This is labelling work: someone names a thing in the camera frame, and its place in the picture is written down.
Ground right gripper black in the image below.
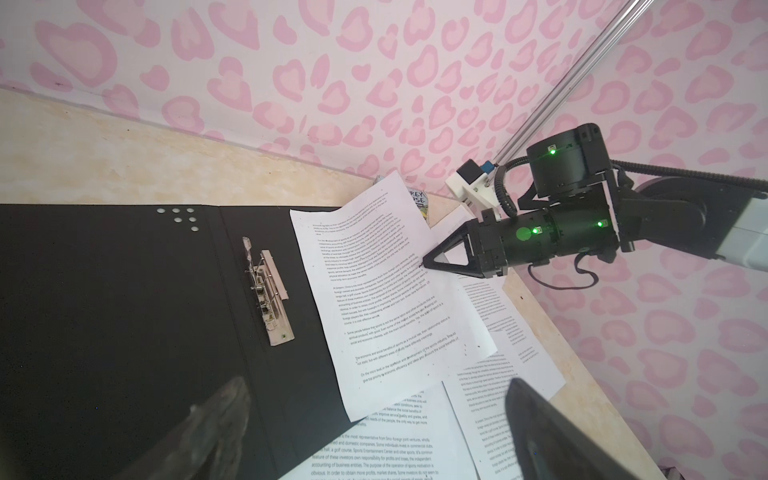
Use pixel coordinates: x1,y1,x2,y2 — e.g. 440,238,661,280
422,192,619,278

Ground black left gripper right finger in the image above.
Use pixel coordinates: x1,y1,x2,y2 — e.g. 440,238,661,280
505,378,635,480

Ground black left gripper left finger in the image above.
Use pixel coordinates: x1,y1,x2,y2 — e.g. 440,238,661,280
115,376,251,479

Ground printed paper sheet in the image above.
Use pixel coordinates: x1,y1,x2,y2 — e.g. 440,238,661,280
290,174,497,422
284,384,477,479

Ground blue and black file folder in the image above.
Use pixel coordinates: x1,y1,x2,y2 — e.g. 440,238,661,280
1,204,352,479

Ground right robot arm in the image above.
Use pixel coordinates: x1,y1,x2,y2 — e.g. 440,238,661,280
422,123,767,278

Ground far right printed sheet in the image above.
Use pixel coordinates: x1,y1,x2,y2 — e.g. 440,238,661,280
432,204,475,265

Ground colourful treehouse book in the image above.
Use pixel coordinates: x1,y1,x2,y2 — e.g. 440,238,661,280
371,173,429,229

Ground centre right printed sheet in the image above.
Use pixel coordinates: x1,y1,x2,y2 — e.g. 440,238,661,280
444,278,566,479

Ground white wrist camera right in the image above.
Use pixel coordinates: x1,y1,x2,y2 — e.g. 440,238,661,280
445,159,500,212

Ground aluminium frame corner post right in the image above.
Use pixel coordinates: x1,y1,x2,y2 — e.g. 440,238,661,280
493,0,654,166

